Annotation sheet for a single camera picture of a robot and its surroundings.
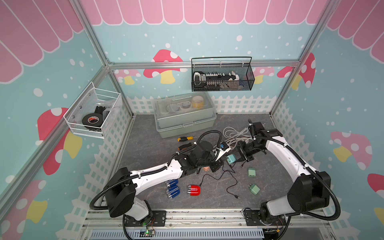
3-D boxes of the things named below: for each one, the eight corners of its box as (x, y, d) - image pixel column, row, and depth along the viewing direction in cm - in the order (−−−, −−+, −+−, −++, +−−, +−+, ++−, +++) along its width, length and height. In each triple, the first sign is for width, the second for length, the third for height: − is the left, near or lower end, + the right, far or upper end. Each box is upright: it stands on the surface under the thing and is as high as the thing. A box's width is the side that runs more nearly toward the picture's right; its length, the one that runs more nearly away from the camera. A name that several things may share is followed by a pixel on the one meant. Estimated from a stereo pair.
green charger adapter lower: (254, 195, 83) (256, 194, 81) (245, 186, 86) (246, 185, 84) (259, 190, 85) (260, 189, 83) (250, 182, 88) (251, 180, 86)
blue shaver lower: (166, 198, 82) (165, 196, 80) (167, 187, 86) (167, 185, 83) (179, 198, 82) (179, 196, 80) (180, 187, 86) (180, 185, 83)
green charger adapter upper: (248, 177, 90) (249, 175, 88) (246, 169, 93) (247, 167, 91) (256, 177, 90) (257, 175, 88) (254, 169, 93) (255, 167, 91)
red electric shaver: (187, 195, 83) (187, 194, 81) (187, 187, 86) (187, 185, 84) (200, 195, 83) (200, 194, 81) (200, 187, 86) (200, 185, 84)
